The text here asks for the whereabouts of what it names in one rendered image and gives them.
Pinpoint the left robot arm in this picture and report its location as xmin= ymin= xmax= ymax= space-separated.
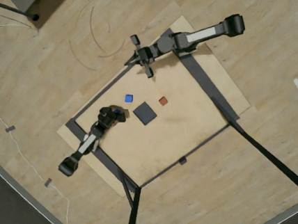
xmin=58 ymin=107 xmax=116 ymax=177

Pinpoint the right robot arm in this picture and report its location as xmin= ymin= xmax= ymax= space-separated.
xmin=137 ymin=14 xmax=246 ymax=65

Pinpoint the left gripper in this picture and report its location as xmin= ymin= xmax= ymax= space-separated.
xmin=97 ymin=112 xmax=126 ymax=127

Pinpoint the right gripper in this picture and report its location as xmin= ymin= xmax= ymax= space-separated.
xmin=124 ymin=34 xmax=160 ymax=78

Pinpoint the brown cube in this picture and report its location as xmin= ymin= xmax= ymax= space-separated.
xmin=159 ymin=97 xmax=168 ymax=106

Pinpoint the blue cube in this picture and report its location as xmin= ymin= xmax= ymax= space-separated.
xmin=125 ymin=95 xmax=133 ymax=103

